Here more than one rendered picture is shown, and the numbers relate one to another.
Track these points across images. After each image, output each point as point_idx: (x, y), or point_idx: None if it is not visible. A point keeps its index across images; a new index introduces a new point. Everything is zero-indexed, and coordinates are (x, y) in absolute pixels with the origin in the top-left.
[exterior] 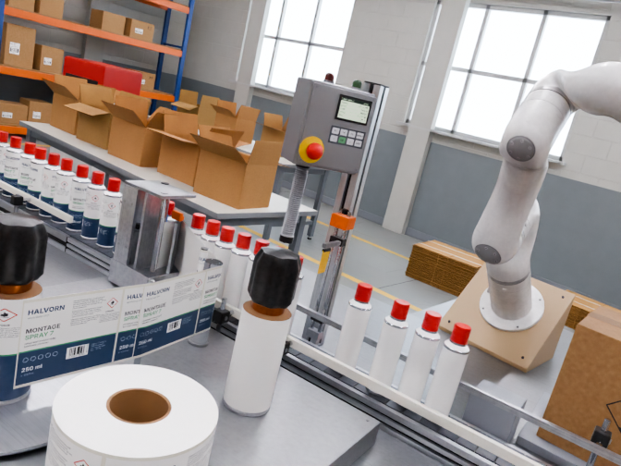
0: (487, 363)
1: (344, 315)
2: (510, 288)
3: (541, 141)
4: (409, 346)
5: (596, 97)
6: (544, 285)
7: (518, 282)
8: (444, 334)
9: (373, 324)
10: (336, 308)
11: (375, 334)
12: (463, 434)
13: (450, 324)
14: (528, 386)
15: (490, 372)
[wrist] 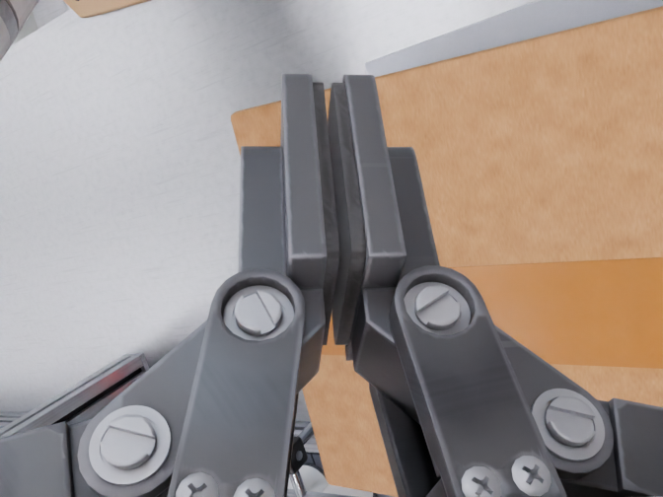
0: (229, 51)
1: (59, 217)
2: (26, 17)
3: None
4: (153, 189)
5: None
6: None
7: (10, 12)
8: (113, 30)
9: (82, 182)
10: (36, 204)
11: (114, 220)
12: None
13: (88, 0)
14: (325, 39)
15: (257, 89)
